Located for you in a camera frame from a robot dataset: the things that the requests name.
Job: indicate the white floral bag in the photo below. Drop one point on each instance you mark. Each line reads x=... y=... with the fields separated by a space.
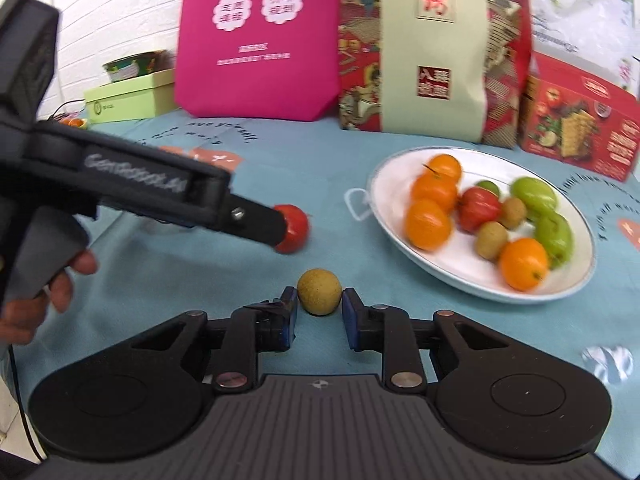
x=580 y=5

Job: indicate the orange tangerine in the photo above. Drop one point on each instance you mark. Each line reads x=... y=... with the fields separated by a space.
x=434 y=191
x=523 y=264
x=427 y=224
x=443 y=167

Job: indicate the white plate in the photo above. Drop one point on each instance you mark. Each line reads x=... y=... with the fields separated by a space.
x=450 y=270

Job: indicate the green mango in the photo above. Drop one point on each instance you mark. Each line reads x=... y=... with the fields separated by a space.
x=554 y=238
x=534 y=195

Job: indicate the brown kiwi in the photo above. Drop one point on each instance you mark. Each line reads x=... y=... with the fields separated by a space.
x=320 y=291
x=492 y=240
x=513 y=212

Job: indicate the green patterned bowl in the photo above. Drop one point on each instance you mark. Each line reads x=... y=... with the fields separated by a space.
x=135 y=66

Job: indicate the red patterned gift bag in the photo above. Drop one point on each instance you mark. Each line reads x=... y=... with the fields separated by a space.
x=430 y=110

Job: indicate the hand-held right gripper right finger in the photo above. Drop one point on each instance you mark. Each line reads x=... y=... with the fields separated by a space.
x=350 y=317

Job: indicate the light green box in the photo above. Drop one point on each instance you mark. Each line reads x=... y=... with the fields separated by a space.
x=130 y=100

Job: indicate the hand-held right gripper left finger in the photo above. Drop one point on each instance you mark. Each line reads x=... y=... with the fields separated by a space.
x=289 y=320

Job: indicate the red apple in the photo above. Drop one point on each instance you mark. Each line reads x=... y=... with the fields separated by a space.
x=479 y=208

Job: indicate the red cracker box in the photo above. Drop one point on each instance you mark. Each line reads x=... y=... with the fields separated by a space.
x=580 y=120

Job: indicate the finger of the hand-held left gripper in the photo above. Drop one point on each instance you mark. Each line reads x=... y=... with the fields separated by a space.
x=255 y=222

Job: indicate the yellow-green tray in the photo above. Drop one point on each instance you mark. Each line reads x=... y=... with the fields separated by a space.
x=82 y=124

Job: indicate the heap of small tangerines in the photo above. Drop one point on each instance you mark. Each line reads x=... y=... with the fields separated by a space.
x=74 y=121

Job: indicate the teal printed tablecloth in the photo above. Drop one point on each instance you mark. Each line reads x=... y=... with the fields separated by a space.
x=200 y=270

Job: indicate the red tomato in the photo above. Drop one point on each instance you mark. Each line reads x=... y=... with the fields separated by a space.
x=295 y=227

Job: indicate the person's left hand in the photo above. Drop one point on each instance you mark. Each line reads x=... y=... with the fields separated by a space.
x=62 y=290

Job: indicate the pink tote bag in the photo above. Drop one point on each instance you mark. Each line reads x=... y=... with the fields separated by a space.
x=255 y=75

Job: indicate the green lime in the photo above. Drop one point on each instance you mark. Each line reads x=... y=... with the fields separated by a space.
x=489 y=187

